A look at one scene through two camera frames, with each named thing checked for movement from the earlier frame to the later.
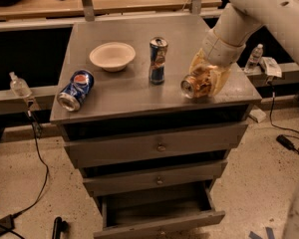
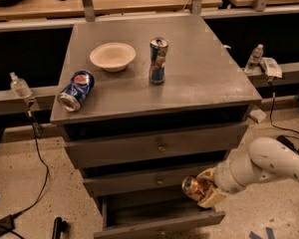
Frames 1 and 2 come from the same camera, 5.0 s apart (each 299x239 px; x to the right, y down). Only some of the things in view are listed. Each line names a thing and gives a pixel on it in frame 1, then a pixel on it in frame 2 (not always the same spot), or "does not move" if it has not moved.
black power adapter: [284, 140] does not move
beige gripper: [219, 52] → [223, 177]
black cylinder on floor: [59, 227] does not move
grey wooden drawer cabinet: [148, 153] does not move
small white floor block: [257, 115] does not move
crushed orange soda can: [198, 83] → [193, 187]
